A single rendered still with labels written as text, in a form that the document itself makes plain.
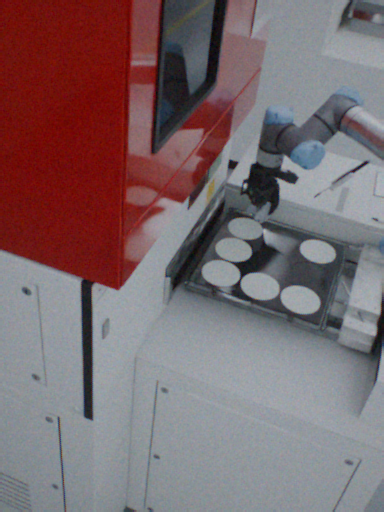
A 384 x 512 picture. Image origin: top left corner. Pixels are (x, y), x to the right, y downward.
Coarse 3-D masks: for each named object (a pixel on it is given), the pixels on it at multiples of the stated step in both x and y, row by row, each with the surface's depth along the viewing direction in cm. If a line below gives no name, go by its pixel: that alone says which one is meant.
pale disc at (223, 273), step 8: (208, 264) 158; (216, 264) 158; (224, 264) 159; (232, 264) 159; (208, 272) 155; (216, 272) 156; (224, 272) 156; (232, 272) 156; (208, 280) 153; (216, 280) 153; (224, 280) 154; (232, 280) 154
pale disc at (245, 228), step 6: (234, 222) 173; (240, 222) 173; (246, 222) 174; (252, 222) 174; (234, 228) 171; (240, 228) 171; (246, 228) 172; (252, 228) 172; (258, 228) 172; (234, 234) 169; (240, 234) 169; (246, 234) 169; (252, 234) 170; (258, 234) 170
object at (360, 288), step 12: (360, 264) 168; (372, 264) 168; (360, 276) 164; (372, 276) 164; (360, 288) 160; (372, 288) 160; (348, 300) 156; (372, 300) 157; (372, 324) 150; (348, 336) 146; (360, 348) 146
